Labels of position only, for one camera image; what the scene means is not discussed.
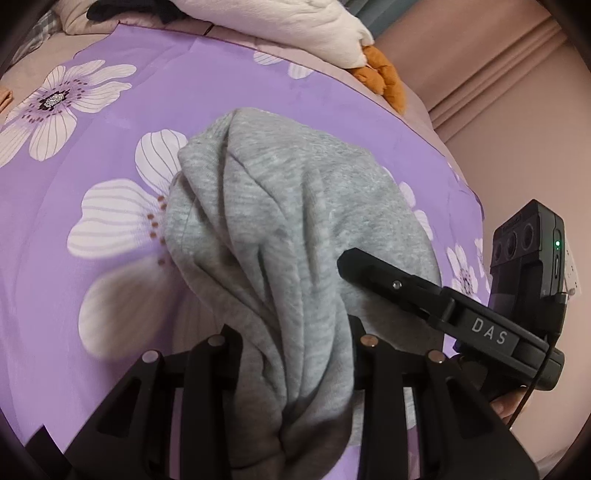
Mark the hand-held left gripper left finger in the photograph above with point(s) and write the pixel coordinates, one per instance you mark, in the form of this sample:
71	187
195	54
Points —
228	344

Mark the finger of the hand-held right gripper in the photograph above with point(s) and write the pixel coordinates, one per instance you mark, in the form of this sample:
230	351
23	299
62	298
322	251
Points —
392	284

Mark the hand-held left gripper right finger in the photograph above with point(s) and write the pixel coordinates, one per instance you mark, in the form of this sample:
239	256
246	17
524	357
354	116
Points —
356	337

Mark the grey fleece sweatshirt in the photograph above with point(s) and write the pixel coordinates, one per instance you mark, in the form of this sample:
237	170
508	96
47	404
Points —
295	240

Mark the person's right hand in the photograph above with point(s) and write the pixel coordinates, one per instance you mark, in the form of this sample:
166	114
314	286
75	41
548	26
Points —
505	406

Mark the purple floral blanket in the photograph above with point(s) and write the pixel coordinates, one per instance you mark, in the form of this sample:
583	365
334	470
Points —
92	258

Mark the pink curtain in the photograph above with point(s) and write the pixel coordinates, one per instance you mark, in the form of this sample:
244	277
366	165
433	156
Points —
498	92

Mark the rust orange garment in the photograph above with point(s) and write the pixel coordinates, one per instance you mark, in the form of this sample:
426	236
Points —
383	78

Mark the grey-blue curtain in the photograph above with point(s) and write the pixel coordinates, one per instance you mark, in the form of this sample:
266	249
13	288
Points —
374	14

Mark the white fleece garment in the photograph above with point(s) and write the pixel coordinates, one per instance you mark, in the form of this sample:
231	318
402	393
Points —
295	23

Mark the folded orange printed garment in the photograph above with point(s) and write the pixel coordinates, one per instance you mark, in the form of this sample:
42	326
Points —
2	99

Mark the beige bed sheet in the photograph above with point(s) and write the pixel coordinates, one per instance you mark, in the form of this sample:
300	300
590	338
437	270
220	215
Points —
27	74

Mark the dark navy garment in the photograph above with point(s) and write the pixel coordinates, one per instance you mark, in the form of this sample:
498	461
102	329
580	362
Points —
134	9

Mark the beige padded duvet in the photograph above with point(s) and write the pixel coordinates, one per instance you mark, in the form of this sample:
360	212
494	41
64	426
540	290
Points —
76	16

